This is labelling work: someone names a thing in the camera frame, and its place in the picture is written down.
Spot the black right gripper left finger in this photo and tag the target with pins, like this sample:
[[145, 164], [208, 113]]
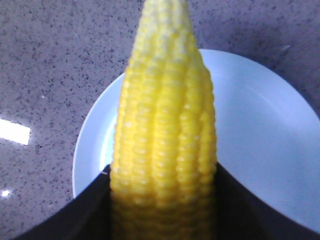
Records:
[[86, 217]]

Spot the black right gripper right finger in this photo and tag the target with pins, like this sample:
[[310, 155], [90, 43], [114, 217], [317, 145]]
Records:
[[242, 216]]

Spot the yellow corn cob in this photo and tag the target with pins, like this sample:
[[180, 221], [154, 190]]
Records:
[[164, 161]]

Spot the light blue round plate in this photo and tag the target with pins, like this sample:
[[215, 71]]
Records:
[[268, 136]]

